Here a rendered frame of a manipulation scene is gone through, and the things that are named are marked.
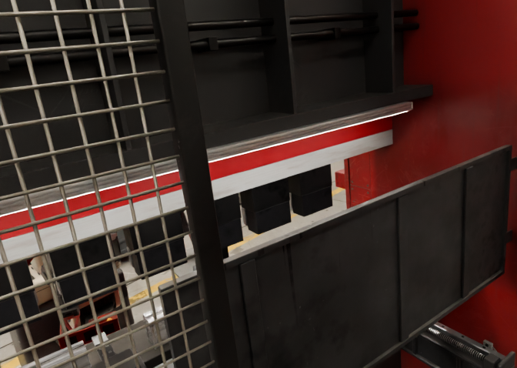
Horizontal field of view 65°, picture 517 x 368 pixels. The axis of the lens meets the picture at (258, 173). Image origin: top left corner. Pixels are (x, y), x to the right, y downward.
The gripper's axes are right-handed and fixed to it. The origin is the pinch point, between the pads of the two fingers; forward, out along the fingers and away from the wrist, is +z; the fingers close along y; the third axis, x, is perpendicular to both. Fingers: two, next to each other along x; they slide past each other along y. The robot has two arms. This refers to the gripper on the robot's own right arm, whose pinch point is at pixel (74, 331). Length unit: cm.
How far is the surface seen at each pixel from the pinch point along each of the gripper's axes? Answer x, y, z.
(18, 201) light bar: 2, 80, -51
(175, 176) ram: 38, 54, -49
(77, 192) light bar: 13, 79, -50
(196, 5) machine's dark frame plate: 49, 68, -92
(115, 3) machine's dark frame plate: 29, 71, -91
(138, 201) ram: 26, 54, -45
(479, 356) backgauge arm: 99, 91, 13
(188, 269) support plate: 41, 27, -17
